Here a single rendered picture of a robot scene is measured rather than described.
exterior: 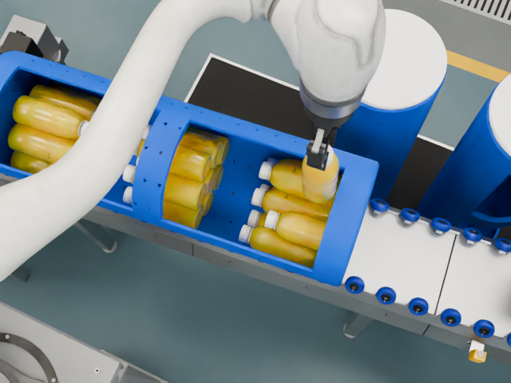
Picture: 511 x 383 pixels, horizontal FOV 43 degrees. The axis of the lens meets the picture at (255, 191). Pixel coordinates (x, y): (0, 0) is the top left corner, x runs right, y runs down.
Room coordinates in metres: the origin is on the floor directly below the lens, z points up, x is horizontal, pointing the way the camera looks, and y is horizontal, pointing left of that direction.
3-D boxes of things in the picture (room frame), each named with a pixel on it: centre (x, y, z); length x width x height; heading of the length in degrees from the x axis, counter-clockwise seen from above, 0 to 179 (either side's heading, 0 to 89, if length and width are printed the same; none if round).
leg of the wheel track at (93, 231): (0.68, 0.59, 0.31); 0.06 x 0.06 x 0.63; 63
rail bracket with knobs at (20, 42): (0.97, 0.57, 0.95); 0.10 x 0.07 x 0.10; 153
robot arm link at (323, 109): (0.40, -0.12, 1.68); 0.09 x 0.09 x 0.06
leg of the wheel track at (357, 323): (0.24, -0.28, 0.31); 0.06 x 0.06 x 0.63; 63
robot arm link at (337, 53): (0.41, -0.12, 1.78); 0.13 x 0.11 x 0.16; 24
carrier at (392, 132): (0.77, -0.37, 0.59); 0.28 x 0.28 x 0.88
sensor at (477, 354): (0.08, -0.46, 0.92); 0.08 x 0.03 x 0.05; 153
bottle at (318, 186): (0.40, -0.12, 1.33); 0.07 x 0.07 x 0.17
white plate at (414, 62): (0.77, -0.37, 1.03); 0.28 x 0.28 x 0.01
